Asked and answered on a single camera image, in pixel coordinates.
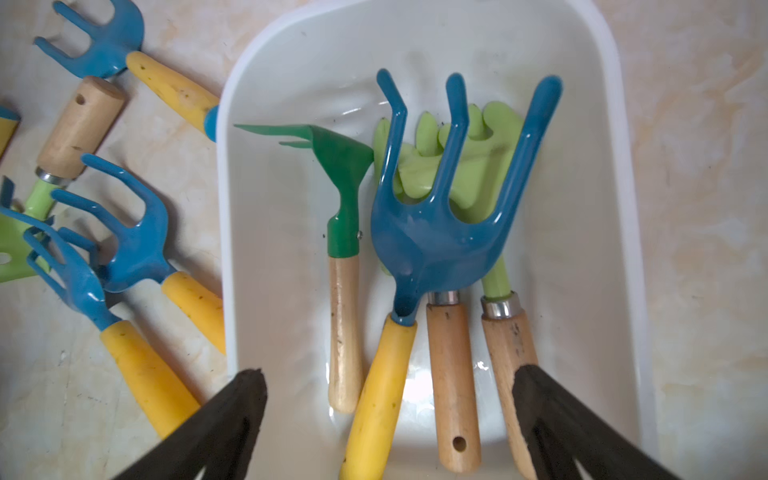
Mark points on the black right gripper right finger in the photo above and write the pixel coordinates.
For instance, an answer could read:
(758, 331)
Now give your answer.
(565, 438)

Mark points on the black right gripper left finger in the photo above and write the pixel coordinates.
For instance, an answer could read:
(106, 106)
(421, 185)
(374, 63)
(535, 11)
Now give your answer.
(217, 442)

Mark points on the light green rake wooden handle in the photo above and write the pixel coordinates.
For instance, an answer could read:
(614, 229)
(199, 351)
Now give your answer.
(493, 135)

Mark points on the dark green hoe wooden handle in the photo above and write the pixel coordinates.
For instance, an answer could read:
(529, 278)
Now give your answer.
(345, 162)

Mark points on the green fork rake wooden handle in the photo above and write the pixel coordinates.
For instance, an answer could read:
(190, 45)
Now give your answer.
(80, 129)

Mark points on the white plastic storage box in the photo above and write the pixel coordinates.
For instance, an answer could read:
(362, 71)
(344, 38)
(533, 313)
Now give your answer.
(572, 254)

